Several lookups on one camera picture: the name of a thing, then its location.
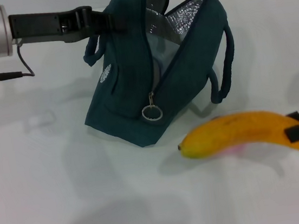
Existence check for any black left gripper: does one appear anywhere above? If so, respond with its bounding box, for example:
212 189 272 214
7 0 130 51

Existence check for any yellow banana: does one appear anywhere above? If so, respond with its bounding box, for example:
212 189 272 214
174 105 299 184

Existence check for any metal zipper pull ring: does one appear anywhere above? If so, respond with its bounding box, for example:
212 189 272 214
139 90 164 125

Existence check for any teal insulated lunch bag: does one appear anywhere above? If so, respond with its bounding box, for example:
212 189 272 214
69 0 247 155

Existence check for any left arm cable with plug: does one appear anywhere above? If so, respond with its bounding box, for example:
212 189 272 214
0 41 36 86

